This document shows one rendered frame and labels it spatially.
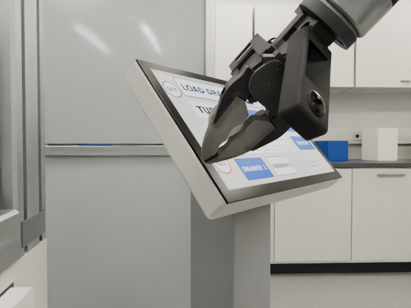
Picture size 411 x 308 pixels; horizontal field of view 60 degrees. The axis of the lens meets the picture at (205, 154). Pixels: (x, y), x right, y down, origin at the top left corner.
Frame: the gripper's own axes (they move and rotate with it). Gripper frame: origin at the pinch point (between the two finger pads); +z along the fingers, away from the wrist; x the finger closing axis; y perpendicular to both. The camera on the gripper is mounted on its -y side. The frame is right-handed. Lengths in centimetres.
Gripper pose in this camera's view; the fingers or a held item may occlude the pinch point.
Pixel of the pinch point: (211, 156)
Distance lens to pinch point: 42.6
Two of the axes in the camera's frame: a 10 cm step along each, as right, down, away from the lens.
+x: -7.5, -5.1, -4.1
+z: -6.5, 6.9, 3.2
